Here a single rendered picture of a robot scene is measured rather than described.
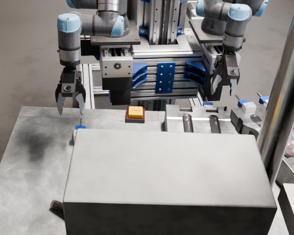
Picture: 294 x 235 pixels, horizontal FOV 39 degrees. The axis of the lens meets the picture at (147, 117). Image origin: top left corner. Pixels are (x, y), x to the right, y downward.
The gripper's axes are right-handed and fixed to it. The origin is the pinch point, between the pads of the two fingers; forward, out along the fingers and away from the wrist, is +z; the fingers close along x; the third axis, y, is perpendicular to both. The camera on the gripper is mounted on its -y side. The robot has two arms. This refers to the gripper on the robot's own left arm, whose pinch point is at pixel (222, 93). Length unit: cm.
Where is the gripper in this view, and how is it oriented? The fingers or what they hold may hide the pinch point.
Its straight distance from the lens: 172.4
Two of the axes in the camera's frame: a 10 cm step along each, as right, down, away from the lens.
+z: -1.2, 8.7, 4.7
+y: -0.9, -4.8, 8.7
